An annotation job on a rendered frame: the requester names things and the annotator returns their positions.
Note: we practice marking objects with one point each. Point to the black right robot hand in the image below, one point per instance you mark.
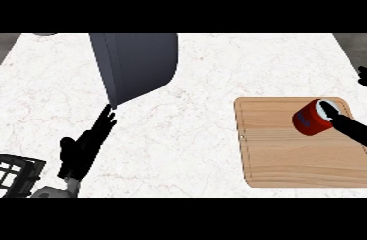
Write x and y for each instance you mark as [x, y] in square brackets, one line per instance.
[349, 125]

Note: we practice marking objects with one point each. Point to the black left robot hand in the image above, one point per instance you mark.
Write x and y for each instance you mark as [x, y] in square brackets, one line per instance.
[82, 146]

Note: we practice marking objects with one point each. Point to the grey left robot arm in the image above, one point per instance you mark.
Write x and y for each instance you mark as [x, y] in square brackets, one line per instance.
[57, 191]

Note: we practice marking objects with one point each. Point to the red can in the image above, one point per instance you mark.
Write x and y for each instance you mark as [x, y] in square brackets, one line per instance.
[312, 118]

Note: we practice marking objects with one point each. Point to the wooden cutting board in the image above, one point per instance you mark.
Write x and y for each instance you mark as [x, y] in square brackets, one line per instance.
[291, 153]

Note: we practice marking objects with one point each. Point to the grey round object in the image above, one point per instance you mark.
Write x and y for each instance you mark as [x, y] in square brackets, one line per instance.
[44, 34]

